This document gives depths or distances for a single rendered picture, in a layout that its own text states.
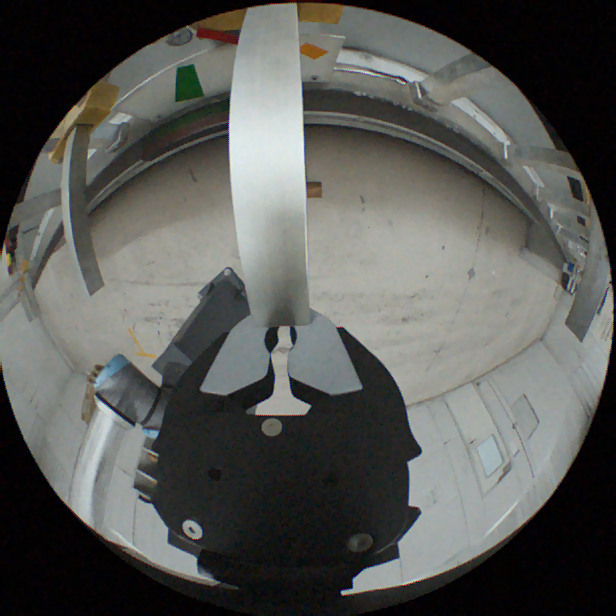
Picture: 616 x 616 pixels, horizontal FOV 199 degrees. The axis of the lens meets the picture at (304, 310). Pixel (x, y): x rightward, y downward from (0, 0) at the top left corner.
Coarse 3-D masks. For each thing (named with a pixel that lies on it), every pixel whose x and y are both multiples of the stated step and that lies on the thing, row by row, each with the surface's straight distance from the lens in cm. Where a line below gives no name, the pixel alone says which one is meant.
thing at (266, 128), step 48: (240, 48) 13; (288, 48) 12; (240, 96) 10; (288, 96) 9; (240, 144) 8; (288, 144) 8; (240, 192) 8; (288, 192) 7; (240, 240) 8; (288, 240) 7; (288, 288) 8
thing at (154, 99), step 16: (224, 48) 25; (336, 48) 26; (176, 64) 27; (208, 64) 27; (224, 64) 27; (304, 64) 28; (320, 64) 28; (160, 80) 28; (208, 80) 29; (224, 80) 30; (304, 80) 31; (320, 80) 31; (128, 96) 30; (144, 96) 31; (160, 96) 31; (208, 96) 32; (128, 112) 33; (144, 112) 34; (160, 112) 35
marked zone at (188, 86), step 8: (192, 64) 27; (176, 72) 27; (184, 72) 28; (192, 72) 28; (176, 80) 29; (184, 80) 29; (192, 80) 29; (176, 88) 30; (184, 88) 30; (192, 88) 30; (200, 88) 30; (176, 96) 31; (184, 96) 32; (192, 96) 32; (200, 96) 32
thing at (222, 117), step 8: (224, 112) 29; (200, 120) 31; (208, 120) 30; (216, 120) 29; (224, 120) 29; (184, 128) 32; (192, 128) 31; (200, 128) 30; (168, 136) 33; (176, 136) 32; (152, 144) 35; (160, 144) 34; (144, 152) 36; (152, 152) 34
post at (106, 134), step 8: (64, 120) 38; (56, 128) 37; (96, 128) 40; (104, 128) 40; (112, 128) 41; (56, 136) 36; (96, 136) 39; (104, 136) 40; (112, 136) 41; (48, 144) 37; (96, 144) 41; (104, 144) 41; (112, 144) 42; (40, 152) 38; (48, 152) 39
